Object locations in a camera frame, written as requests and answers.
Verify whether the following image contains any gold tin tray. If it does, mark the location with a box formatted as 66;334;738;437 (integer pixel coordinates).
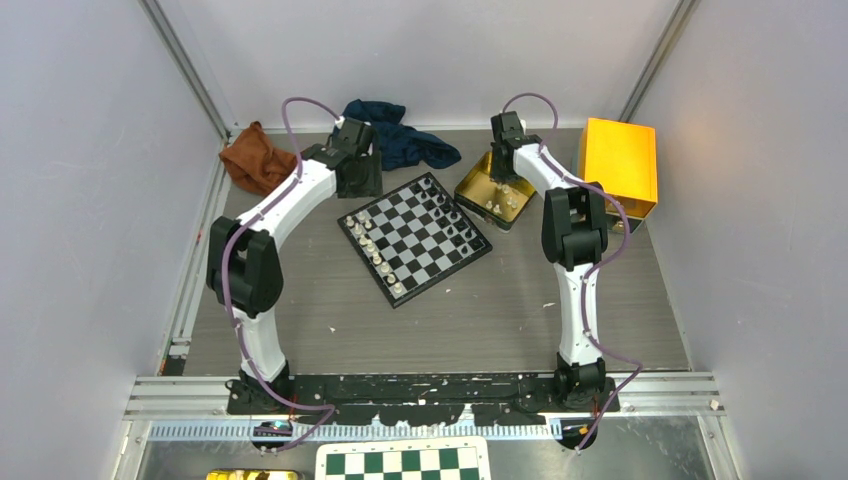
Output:
454;152;536;232

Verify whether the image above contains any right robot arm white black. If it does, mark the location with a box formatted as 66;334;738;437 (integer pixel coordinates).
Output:
490;111;608;411

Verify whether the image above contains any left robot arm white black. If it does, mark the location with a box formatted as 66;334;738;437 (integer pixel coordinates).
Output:
206;117;382;413

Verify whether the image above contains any green white checkered board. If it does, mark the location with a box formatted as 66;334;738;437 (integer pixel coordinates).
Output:
314;436;492;480

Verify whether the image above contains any dark blue cloth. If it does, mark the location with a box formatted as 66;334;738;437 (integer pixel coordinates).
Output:
342;99;462;171

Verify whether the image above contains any orange brown cloth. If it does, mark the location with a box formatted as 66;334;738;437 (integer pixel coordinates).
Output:
218;121;297;197

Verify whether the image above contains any black white chessboard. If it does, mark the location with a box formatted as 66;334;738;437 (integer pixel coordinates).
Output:
337;173;492;308

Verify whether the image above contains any yellow drawer box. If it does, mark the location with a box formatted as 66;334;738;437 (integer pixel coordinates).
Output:
577;118;659;221

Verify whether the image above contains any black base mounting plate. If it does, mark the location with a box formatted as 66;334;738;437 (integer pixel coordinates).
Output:
225;372;615;427

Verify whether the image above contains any gold object bottom edge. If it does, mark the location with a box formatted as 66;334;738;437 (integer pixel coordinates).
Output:
206;469;303;480

